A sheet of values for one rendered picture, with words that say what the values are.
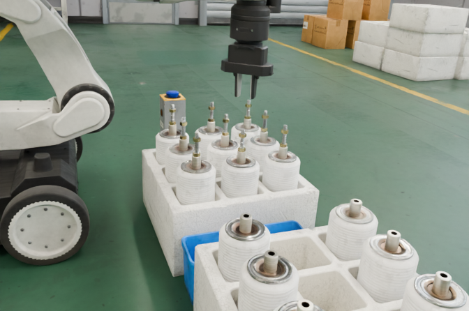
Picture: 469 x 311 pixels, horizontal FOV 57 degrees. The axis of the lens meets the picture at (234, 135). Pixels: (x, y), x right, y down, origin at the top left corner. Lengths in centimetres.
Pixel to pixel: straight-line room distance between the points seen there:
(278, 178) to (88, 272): 52
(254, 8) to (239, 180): 41
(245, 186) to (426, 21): 266
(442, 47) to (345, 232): 292
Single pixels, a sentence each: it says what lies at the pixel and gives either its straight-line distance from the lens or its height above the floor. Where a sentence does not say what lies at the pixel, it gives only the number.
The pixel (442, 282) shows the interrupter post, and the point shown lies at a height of 28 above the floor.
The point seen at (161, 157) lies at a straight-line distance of 126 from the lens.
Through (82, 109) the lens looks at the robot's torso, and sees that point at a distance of 122.
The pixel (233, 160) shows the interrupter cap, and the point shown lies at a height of 25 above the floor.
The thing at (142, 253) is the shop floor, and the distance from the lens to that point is 120.
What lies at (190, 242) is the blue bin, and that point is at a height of 10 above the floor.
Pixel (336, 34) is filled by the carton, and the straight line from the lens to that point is 480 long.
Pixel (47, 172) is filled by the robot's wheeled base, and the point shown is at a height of 21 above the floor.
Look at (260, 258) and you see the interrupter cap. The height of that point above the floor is 25.
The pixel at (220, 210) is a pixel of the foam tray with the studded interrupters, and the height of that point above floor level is 17.
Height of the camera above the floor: 70
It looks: 20 degrees down
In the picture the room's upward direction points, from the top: 3 degrees clockwise
